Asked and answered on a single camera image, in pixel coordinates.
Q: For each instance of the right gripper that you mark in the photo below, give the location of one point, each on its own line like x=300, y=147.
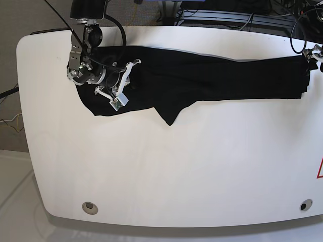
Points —
x=115, y=81

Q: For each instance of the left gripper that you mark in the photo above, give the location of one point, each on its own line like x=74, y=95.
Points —
x=313, y=55

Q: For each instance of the black T-shirt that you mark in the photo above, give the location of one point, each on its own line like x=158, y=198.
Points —
x=170, y=81

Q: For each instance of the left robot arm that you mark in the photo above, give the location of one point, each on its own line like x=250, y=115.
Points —
x=309, y=22

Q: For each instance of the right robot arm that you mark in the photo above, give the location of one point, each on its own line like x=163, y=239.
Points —
x=85, y=66

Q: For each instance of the red warning triangle sticker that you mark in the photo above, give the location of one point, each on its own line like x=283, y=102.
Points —
x=320, y=171

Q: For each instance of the left table grommet hole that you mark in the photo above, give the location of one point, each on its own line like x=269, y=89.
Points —
x=90, y=208

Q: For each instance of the table grommet hole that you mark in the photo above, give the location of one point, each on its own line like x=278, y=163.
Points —
x=306, y=205
x=90, y=208

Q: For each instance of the right table grommet hole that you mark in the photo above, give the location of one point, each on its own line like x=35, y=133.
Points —
x=306, y=205

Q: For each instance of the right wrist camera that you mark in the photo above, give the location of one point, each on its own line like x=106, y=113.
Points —
x=118, y=102

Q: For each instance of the aluminium frame rail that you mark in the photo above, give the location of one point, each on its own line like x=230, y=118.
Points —
x=235, y=20

